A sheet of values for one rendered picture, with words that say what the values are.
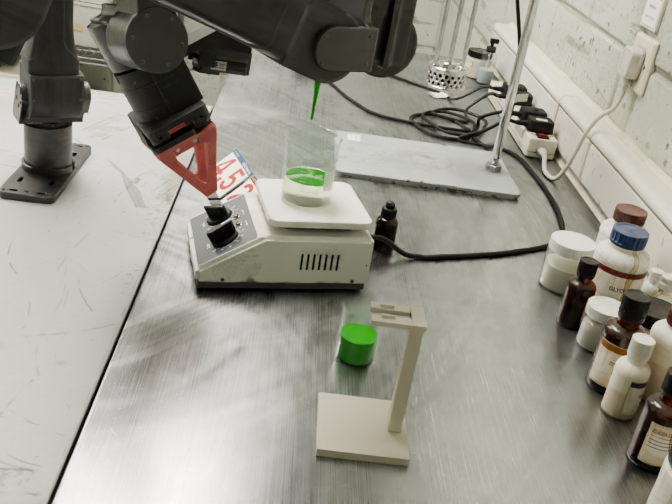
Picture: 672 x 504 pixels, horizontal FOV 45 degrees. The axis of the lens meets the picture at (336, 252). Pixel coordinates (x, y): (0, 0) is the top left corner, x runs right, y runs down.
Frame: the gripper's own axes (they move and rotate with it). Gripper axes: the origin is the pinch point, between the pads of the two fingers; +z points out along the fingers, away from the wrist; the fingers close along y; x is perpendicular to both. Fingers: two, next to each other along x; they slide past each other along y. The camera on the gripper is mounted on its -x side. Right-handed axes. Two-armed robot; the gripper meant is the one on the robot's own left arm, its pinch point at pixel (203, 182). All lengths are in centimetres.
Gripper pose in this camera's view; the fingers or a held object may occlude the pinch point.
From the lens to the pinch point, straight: 89.5
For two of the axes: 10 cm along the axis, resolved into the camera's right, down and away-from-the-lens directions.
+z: 3.6, 7.9, 5.0
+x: -8.3, 5.1, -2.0
